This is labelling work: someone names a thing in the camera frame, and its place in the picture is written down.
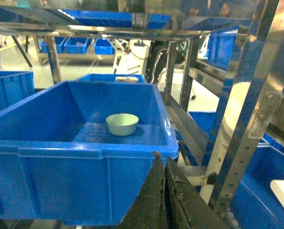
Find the dark metal rack frame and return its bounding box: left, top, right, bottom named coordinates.
left=164, top=0, right=284, bottom=215

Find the blue bin holding bowl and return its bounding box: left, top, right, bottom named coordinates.
left=0, top=81, right=179, bottom=226

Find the upper steel shelf frame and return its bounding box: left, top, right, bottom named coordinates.
left=0, top=6, right=251, bottom=41

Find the blue bin behind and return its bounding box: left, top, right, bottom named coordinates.
left=76, top=73, right=147, bottom=83

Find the lower blue bin right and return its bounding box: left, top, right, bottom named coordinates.
left=188, top=111, right=284, bottom=229

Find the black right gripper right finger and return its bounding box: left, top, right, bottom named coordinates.
left=165, top=157, right=228, bottom=229

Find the distant blue bins row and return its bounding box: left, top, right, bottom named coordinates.
left=39, top=37, right=116, bottom=55

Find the pale green bowl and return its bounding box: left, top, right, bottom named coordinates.
left=105, top=113, right=139, bottom=136

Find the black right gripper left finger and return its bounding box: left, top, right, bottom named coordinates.
left=117, top=151, right=167, bottom=229

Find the blue bin at left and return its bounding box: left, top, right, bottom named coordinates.
left=0, top=71, right=35, bottom=111

